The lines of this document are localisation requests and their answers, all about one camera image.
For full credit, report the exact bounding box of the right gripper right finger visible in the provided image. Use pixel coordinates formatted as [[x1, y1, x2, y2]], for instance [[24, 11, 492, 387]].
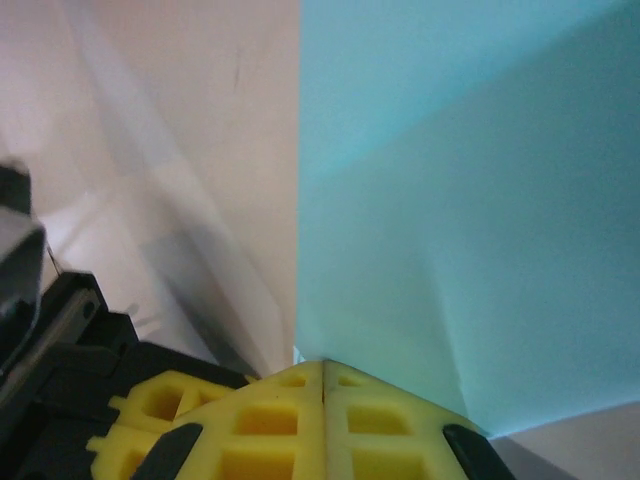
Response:
[[323, 359, 519, 480]]

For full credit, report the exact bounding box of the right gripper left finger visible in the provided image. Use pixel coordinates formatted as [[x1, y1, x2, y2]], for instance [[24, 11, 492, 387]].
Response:
[[130, 359, 326, 480]]

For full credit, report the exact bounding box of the light blue paper sheet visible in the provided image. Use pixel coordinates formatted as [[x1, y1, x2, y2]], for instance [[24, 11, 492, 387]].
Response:
[[292, 0, 640, 439]]

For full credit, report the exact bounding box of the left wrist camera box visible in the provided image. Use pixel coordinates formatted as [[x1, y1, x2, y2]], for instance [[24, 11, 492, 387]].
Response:
[[0, 159, 49, 324]]

